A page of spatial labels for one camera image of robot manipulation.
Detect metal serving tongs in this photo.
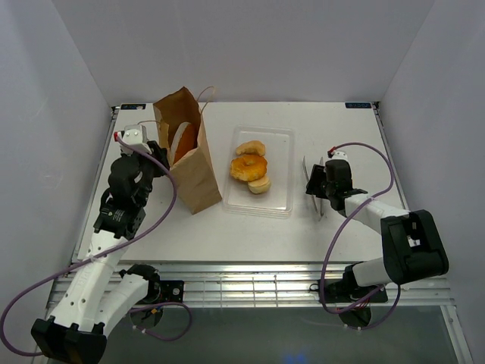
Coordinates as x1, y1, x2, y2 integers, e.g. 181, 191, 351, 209
302, 156, 324, 221

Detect orange bread wedge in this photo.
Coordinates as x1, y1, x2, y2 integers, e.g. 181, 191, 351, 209
170, 122, 197, 164

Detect brown paper bag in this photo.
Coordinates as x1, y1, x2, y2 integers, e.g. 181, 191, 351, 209
153, 87, 222, 215

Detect small tan bread roll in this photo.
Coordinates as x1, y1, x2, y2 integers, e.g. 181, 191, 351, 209
248, 175, 271, 194

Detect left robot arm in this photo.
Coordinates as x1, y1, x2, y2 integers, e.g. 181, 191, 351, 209
31, 141, 170, 363

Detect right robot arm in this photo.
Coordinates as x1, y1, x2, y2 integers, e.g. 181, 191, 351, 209
306, 159, 449, 303

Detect curved croissant bread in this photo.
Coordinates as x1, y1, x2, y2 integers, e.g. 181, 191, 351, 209
236, 140, 266, 156

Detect clear plastic tray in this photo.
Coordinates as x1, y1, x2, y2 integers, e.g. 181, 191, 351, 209
223, 126, 294, 218

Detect blue label sticker left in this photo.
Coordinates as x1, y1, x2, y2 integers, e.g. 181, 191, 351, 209
120, 103, 146, 110

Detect blue label sticker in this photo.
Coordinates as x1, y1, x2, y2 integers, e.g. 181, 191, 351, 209
345, 102, 372, 109
120, 103, 146, 110

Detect blue label sticker right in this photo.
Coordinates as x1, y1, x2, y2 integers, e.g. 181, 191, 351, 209
345, 102, 372, 109

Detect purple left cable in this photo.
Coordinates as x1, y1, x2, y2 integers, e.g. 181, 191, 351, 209
0, 136, 194, 356

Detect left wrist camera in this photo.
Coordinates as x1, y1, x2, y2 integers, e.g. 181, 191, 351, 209
114, 124, 152, 155

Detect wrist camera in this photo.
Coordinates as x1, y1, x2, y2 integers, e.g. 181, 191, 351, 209
327, 147, 349, 162
114, 124, 152, 155

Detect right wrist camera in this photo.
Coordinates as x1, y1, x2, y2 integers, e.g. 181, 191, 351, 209
327, 147, 349, 162

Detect large orange ring bread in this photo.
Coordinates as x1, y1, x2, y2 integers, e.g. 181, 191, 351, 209
230, 155, 268, 182

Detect aluminium frame rail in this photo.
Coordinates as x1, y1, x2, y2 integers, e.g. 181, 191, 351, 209
47, 262, 455, 310

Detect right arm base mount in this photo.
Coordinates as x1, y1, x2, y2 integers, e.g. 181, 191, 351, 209
309, 280, 388, 330

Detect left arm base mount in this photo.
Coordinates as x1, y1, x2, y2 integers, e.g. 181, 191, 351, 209
130, 281, 185, 328

